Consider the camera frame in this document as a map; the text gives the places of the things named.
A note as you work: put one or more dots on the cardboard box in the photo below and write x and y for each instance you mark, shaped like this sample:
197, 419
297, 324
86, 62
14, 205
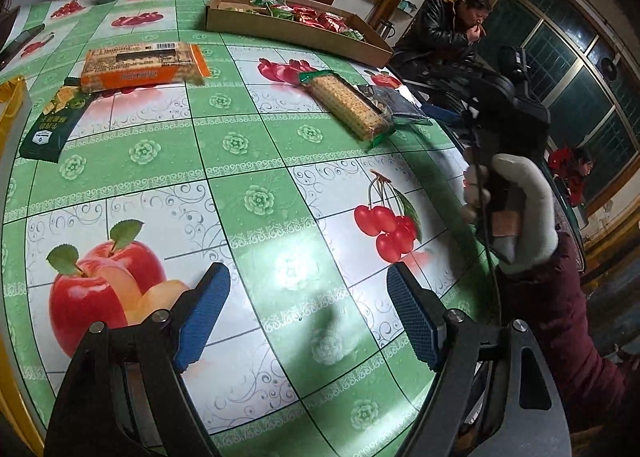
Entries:
310, 39

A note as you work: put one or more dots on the green-ended cracker packet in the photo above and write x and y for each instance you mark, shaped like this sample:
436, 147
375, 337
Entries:
350, 104

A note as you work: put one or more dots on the person's right hand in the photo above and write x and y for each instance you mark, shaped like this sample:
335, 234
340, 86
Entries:
537, 207

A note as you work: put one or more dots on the orange cracker packet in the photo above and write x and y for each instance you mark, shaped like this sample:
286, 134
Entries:
145, 69

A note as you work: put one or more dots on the dark green snack bag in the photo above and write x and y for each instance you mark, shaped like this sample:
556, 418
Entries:
50, 127

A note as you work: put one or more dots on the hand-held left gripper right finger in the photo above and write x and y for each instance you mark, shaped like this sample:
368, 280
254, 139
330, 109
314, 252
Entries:
412, 317

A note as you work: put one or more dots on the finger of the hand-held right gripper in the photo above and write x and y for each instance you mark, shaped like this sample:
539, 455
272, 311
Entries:
440, 113

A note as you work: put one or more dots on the pile of small snack packets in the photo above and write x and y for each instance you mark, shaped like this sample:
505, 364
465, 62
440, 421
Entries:
310, 17

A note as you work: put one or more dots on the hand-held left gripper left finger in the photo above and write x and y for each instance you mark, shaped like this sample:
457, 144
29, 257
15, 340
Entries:
202, 322

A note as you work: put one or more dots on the yellow plastic item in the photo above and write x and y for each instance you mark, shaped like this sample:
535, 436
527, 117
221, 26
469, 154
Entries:
10, 107

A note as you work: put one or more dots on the person's right forearm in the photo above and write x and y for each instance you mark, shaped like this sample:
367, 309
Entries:
555, 332

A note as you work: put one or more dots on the fruit print tablecloth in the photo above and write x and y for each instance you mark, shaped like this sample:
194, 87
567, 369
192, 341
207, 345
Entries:
260, 147

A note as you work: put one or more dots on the black flat device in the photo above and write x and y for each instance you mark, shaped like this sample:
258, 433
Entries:
20, 44

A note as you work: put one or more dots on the barred window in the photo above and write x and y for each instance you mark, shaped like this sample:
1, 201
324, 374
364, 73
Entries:
590, 82

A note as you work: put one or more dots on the steel kettle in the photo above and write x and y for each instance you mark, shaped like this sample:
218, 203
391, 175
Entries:
385, 29

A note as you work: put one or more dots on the dark snack packet clear window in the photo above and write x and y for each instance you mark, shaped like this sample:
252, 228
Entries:
395, 104

